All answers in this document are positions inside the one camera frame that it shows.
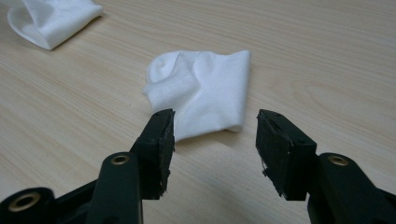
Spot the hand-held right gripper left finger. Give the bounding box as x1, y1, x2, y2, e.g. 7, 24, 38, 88
85, 108, 177, 224

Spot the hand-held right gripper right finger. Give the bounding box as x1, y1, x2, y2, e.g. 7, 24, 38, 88
255, 108, 396, 224

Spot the white sock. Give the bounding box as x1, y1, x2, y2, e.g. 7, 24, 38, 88
0, 0, 104, 51
142, 49, 252, 144

